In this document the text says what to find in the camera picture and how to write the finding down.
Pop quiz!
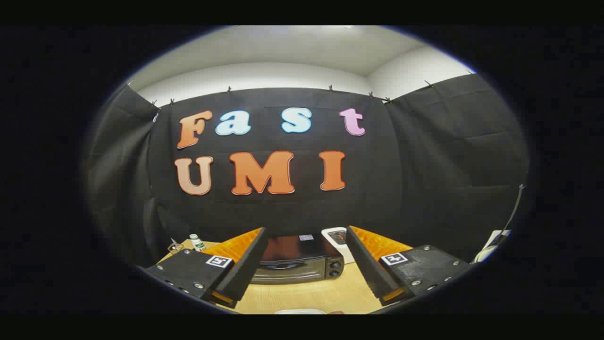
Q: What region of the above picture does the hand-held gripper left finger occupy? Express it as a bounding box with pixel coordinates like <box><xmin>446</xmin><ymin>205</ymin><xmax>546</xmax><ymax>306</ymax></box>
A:
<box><xmin>145</xmin><ymin>227</ymin><xmax>268</xmax><ymax>310</ymax></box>

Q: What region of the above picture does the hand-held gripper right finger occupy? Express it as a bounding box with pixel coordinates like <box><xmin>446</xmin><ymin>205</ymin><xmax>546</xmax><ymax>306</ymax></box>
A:
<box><xmin>346</xmin><ymin>226</ymin><xmax>472</xmax><ymax>306</ymax></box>

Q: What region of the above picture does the black toaster oven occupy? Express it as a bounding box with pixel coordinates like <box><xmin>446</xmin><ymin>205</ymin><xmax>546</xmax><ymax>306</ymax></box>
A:
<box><xmin>250</xmin><ymin>235</ymin><xmax>345</xmax><ymax>284</ymax></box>

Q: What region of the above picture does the white box appliance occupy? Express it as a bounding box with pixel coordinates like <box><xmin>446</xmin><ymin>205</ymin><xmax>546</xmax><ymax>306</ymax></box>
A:
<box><xmin>321</xmin><ymin>227</ymin><xmax>355</xmax><ymax>264</ymax></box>

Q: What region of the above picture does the black backdrop cloth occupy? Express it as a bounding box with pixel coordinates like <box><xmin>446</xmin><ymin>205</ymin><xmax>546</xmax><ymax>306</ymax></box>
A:
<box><xmin>85</xmin><ymin>73</ymin><xmax>530</xmax><ymax>267</ymax></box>

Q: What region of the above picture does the grey hanging cable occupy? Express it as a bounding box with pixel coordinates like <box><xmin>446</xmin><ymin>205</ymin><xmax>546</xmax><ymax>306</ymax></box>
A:
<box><xmin>472</xmin><ymin>184</ymin><xmax>525</xmax><ymax>263</ymax></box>

